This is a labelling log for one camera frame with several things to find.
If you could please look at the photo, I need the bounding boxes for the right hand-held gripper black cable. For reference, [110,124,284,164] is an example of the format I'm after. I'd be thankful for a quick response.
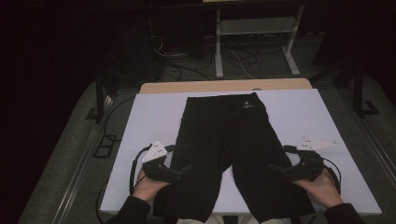
[282,144,343,195]

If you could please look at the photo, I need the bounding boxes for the person's right hand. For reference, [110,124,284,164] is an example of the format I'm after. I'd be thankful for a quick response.
[291,167,345,209]

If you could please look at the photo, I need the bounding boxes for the long black floor cable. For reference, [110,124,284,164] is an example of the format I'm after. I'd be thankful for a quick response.
[95,94,136,224]

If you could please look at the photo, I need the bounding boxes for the white floor cable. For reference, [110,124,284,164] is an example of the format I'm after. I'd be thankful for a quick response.
[225,48,254,79]

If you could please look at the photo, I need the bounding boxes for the black pants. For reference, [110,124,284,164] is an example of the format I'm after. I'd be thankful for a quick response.
[152,91,316,224]

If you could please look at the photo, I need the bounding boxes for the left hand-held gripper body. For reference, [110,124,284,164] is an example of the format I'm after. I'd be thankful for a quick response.
[142,139,180,184]

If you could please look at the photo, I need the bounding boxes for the left hand-held gripper black cable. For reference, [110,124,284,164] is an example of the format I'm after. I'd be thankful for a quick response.
[129,144,177,197]

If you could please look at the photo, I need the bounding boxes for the wooden table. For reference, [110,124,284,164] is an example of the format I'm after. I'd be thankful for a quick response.
[138,77,313,95]

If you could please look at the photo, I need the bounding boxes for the hand-held gripper black cable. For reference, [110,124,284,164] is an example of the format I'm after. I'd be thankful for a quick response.
[282,144,343,195]
[129,144,177,197]

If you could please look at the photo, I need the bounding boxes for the white foam board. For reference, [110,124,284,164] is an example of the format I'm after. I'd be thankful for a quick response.
[100,88,383,217]

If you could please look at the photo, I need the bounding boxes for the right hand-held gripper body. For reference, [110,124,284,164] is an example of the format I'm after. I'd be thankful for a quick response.
[287,136,340,183]

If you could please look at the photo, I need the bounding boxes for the black metal post stand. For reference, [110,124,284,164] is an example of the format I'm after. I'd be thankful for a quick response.
[85,74,113,124]

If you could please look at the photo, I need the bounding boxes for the person's left hand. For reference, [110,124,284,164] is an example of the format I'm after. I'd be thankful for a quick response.
[132,168,171,203]

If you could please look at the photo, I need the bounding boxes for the white metal stand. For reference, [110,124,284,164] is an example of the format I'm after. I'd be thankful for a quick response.
[214,4,305,78]

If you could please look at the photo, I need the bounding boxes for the black metal stand with foot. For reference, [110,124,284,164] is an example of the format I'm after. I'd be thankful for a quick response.
[351,60,380,119]

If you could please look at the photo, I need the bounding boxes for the black floor frame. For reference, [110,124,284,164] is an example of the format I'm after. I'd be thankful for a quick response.
[92,133,119,159]

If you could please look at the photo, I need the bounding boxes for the tangle of black floor cables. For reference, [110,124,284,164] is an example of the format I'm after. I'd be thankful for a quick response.
[150,34,260,82]

